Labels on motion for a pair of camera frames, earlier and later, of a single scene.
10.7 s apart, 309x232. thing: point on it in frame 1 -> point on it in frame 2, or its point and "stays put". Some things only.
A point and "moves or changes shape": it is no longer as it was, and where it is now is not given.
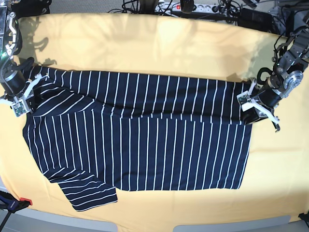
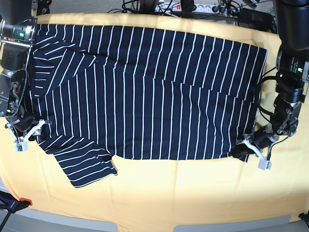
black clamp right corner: (304, 217) stays put
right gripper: (269, 98) -> (262, 138)
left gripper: (14, 83) -> (24, 127)
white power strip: (169, 7) stays put
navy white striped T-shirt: (92, 131) moves or changes shape
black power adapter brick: (256, 20) stays put
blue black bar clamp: (11, 204) stays put
